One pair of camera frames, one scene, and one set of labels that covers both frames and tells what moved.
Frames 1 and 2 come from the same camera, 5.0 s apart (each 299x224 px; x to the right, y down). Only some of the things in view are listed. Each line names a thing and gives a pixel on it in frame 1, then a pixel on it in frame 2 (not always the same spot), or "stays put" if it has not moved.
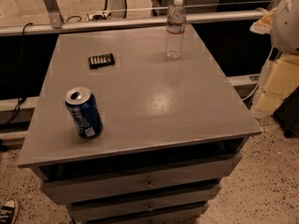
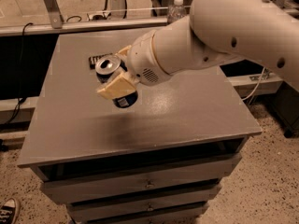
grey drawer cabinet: x=174 y=130 stays put
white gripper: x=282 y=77 to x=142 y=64
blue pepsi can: x=84 y=109 to x=108 y=67
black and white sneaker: x=8 y=211 stays put
